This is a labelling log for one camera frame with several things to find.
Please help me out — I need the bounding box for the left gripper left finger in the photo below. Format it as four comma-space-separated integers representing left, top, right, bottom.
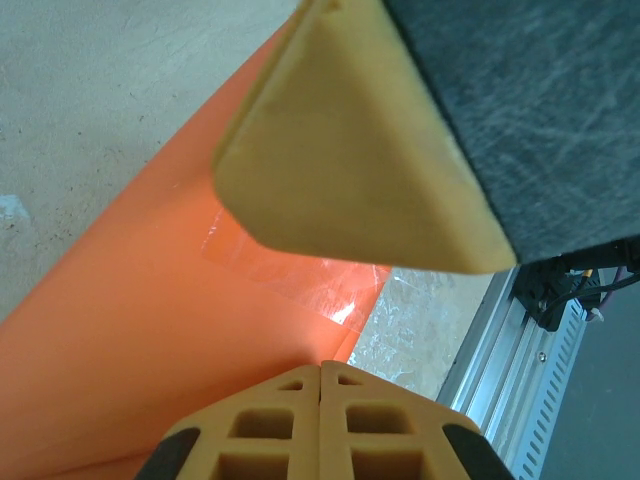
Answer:
132, 363, 322, 480

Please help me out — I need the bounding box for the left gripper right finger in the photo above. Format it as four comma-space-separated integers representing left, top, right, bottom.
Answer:
318, 359, 517, 480

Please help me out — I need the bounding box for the clear tape strip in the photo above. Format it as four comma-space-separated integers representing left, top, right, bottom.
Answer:
199, 205, 392, 327

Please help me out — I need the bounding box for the orange wrapping paper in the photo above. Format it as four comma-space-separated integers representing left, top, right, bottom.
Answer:
0, 22, 394, 480

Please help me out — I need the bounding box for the aluminium mounting rail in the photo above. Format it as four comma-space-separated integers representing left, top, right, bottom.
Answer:
435, 269, 574, 454

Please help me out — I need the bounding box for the grey slotted cable duct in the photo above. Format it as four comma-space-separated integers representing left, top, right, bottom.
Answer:
504, 304, 591, 480

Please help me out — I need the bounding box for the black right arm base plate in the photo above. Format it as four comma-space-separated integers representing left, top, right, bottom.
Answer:
514, 257, 589, 334

